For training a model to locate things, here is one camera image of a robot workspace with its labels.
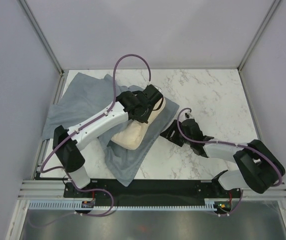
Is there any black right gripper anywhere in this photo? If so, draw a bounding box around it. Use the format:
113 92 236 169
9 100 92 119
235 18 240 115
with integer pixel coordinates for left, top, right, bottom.
160 119 193 147

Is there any cream white pillow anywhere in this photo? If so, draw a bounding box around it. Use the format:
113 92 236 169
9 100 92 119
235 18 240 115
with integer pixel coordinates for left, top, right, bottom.
111 97 166 150

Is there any blue denim pillowcase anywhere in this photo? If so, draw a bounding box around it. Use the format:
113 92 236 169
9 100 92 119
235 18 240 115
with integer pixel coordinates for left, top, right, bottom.
41 72 180 188

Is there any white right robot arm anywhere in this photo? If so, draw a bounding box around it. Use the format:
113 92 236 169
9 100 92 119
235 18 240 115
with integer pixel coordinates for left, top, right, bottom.
160 118 286 198

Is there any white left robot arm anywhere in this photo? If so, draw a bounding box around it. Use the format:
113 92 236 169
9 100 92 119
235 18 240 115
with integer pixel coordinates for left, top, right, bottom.
52 84 165 197

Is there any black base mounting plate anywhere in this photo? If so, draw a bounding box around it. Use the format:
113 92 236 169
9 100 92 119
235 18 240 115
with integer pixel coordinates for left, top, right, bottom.
63 178 241 207

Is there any shiny metal front sheet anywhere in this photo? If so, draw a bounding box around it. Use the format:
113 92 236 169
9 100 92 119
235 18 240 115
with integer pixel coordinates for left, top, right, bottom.
21 203 286 240

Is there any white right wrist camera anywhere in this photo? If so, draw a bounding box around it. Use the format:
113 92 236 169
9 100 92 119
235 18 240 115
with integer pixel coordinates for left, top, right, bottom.
184 110 195 119

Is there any white slotted cable duct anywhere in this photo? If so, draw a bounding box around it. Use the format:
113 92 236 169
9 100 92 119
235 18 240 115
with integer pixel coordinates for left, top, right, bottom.
29 198 215 211

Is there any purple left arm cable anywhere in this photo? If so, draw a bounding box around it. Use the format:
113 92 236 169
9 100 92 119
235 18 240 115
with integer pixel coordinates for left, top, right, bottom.
39 53 153 174

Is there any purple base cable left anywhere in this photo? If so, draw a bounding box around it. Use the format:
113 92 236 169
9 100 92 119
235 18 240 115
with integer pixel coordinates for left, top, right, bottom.
29 187 116 228

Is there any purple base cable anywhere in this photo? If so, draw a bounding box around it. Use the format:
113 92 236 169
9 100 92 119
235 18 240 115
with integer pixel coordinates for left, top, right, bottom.
29 187 116 228
207 189 244 217

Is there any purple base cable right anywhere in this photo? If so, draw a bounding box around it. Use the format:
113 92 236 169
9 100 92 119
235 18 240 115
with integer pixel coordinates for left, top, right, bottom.
207 189 244 217

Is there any left aluminium corner post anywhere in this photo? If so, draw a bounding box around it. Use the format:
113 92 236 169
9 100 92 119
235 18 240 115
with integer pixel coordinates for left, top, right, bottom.
17 0 64 77

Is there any aluminium corner post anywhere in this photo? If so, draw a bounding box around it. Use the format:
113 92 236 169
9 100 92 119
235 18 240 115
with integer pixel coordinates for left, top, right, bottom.
17 0 64 77
237 0 283 73

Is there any right aluminium corner post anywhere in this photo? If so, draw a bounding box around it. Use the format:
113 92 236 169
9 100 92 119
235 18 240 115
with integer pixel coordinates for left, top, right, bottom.
237 0 283 73

